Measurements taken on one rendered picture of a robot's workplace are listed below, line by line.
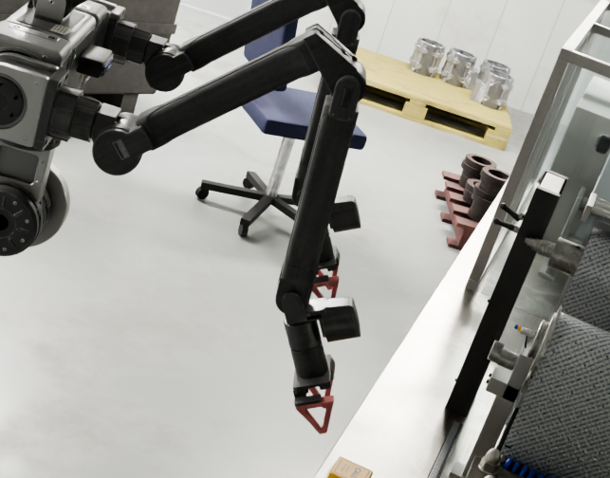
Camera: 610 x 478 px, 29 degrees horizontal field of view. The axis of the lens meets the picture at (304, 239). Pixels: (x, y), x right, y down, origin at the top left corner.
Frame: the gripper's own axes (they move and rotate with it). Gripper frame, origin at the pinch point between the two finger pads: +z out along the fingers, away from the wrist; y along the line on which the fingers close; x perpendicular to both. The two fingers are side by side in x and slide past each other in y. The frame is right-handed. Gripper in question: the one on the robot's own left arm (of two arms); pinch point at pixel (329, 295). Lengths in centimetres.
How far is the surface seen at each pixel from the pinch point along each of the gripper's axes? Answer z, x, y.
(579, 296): 0, -50, -21
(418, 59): 105, -27, 602
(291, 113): 36, 32, 278
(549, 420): 12, -40, -45
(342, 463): 14.4, -0.6, -43.9
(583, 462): 20, -44, -47
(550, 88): -18, -59, 61
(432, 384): 27.0, -17.8, 1.8
